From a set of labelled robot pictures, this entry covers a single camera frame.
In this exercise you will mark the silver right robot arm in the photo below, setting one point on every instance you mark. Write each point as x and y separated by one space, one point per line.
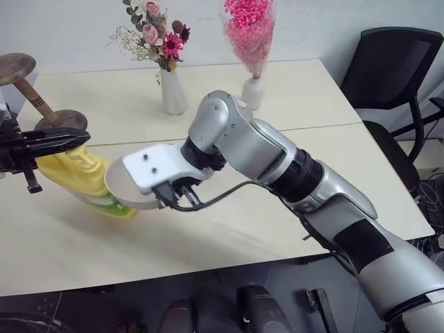
322 194

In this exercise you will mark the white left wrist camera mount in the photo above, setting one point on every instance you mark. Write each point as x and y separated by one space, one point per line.
2 110

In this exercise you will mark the yellow pump bottle green label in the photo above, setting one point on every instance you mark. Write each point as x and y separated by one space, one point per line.
86 180

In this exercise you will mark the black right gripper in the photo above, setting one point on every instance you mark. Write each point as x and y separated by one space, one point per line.
167 191

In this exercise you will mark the small white vase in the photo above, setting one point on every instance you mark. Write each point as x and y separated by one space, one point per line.
253 93

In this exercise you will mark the black mesh office chair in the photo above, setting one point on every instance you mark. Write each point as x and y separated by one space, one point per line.
392 79

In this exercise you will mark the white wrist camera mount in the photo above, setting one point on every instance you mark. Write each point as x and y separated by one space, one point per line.
2 110
152 166

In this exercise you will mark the beige round bowl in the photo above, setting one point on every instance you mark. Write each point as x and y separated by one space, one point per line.
121 180

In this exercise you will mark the pink dried flower bundle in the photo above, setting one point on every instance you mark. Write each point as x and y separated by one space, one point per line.
248 31

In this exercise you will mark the brown wooden spool stand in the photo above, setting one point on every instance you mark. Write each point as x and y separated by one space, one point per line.
38 100

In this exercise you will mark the dried mixed flower bouquet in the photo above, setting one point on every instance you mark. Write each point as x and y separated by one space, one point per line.
152 38

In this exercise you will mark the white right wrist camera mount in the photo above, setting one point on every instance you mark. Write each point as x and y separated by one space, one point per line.
152 166

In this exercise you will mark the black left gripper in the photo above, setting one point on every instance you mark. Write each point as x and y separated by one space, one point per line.
15 149

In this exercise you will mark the dark rounded shape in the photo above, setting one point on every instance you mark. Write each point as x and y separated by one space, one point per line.
180 317
260 308

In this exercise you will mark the dark narrow bar shape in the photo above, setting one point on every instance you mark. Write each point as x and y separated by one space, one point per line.
320 308

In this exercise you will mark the tall white ribbed vase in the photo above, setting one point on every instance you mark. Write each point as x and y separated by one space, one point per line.
173 93

